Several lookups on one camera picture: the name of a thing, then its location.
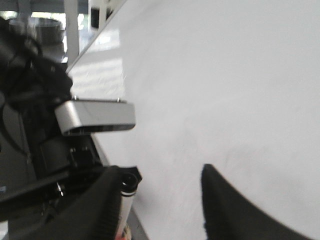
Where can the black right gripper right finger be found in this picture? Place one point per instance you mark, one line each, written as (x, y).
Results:
(230, 210)

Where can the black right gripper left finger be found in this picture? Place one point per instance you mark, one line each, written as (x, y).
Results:
(82, 206)

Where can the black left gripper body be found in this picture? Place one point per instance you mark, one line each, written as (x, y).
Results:
(34, 153)

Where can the white whiteboard marker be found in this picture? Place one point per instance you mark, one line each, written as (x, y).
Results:
(128, 190)

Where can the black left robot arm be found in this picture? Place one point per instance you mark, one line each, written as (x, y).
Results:
(27, 78)

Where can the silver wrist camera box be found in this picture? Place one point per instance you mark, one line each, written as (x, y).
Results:
(84, 117)

